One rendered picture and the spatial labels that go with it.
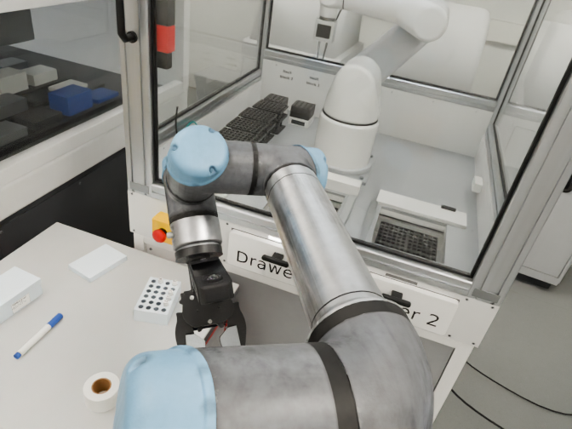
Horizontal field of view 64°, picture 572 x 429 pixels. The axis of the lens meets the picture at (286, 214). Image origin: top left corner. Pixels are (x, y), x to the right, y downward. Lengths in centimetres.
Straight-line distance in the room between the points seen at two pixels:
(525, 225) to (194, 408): 91
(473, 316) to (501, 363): 131
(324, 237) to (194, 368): 22
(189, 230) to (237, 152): 14
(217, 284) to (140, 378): 30
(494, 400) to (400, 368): 202
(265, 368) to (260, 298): 107
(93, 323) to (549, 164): 107
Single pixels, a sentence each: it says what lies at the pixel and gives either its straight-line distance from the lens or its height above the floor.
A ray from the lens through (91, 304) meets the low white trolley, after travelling 128.
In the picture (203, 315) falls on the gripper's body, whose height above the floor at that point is 117.
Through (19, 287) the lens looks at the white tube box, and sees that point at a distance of 129.
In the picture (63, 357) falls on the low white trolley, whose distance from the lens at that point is 118.
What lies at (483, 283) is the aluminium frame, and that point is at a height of 99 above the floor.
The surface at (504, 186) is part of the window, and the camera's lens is 106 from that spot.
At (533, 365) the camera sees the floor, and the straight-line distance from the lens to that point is 262.
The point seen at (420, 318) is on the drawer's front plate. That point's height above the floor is 85.
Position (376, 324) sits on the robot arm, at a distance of 37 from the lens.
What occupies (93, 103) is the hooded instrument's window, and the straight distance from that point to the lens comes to 175.
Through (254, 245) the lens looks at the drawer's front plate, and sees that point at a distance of 122.
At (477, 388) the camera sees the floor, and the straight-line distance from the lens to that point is 236.
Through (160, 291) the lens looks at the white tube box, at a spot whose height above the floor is 80.
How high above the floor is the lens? 165
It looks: 33 degrees down
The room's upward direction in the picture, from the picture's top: 9 degrees clockwise
